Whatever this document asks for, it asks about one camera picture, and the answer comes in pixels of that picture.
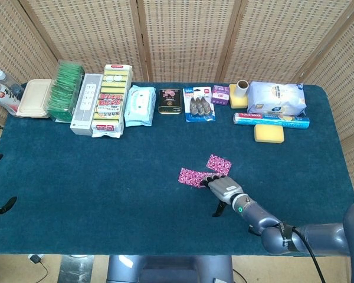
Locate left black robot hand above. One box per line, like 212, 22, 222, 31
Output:
0, 153, 18, 219

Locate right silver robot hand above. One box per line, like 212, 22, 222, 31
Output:
199, 173, 245, 218

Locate yellow sponge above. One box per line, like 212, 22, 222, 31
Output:
253, 123, 285, 144
228, 84, 249, 109

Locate blue cling wrap roll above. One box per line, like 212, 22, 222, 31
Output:
232, 112, 310, 130

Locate blue blister pack brown items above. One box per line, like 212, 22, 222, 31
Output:
182, 86, 217, 123

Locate small purple box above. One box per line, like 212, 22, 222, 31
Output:
211, 84, 231, 106

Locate silver metal floor plate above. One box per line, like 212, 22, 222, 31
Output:
58, 255, 95, 283

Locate grey robot torso base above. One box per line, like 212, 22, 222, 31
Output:
106, 255, 234, 283

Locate white paper roll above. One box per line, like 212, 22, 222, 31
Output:
237, 80, 250, 100

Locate white tissue bag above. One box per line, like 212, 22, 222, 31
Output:
247, 81, 307, 116

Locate blue carpet table cover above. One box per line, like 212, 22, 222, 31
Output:
0, 81, 354, 256

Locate black gold meat tin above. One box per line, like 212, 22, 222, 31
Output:
158, 88, 183, 115

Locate white labelled drink bottle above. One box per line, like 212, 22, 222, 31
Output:
0, 79, 21, 116

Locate beige lidded food container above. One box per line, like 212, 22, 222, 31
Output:
16, 78, 53, 119

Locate light blue wet wipes pack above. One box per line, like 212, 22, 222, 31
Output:
124, 84, 157, 127

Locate clear bottle white cap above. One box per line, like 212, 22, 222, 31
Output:
0, 70, 25, 98

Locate white power strip box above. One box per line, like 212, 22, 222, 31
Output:
70, 73, 104, 136

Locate clear box green tea bags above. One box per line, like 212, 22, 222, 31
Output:
46, 60, 86, 123

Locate yellow scouring sponge multipack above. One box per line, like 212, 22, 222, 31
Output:
91, 64, 134, 139

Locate woven wooden folding screen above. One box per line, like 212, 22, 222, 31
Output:
0, 0, 354, 204

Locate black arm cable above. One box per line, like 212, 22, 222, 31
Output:
247, 222, 327, 283

